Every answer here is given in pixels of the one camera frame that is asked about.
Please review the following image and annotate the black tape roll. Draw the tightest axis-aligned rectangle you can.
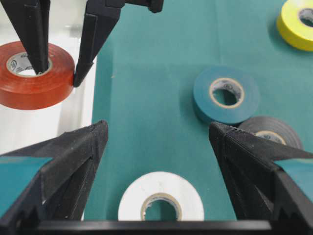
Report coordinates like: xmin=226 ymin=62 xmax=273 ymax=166
xmin=238 ymin=116 xmax=304 ymax=150

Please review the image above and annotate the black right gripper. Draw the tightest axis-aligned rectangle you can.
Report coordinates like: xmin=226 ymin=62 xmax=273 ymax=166
xmin=73 ymin=0 xmax=164 ymax=88

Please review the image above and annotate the red tape roll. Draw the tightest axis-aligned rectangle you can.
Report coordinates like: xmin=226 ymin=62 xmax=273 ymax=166
xmin=0 ymin=41 xmax=74 ymax=110

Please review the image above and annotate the white plastic tray case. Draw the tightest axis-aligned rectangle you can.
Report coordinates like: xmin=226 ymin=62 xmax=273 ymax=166
xmin=0 ymin=0 xmax=96 ymax=154

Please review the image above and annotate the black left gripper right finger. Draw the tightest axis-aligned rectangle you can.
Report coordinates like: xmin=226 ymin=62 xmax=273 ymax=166
xmin=209 ymin=122 xmax=313 ymax=235

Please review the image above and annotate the green table cloth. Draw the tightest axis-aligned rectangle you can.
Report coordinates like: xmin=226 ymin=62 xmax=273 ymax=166
xmin=85 ymin=0 xmax=313 ymax=220

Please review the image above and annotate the white tape roll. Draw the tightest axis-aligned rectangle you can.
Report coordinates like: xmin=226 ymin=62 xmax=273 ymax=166
xmin=118 ymin=171 xmax=205 ymax=221

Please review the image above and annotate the yellow tape roll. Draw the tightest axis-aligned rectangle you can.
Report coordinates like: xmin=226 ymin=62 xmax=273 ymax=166
xmin=276 ymin=0 xmax=313 ymax=51

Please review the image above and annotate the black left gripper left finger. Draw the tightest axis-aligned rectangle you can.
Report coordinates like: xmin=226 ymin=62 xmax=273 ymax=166
xmin=0 ymin=120 xmax=108 ymax=235

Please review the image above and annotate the teal tape roll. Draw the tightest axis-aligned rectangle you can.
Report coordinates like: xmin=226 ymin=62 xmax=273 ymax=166
xmin=193 ymin=66 xmax=260 ymax=124

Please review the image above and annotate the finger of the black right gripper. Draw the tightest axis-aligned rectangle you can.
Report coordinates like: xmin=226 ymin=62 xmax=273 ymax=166
xmin=1 ymin=0 xmax=50 ymax=74

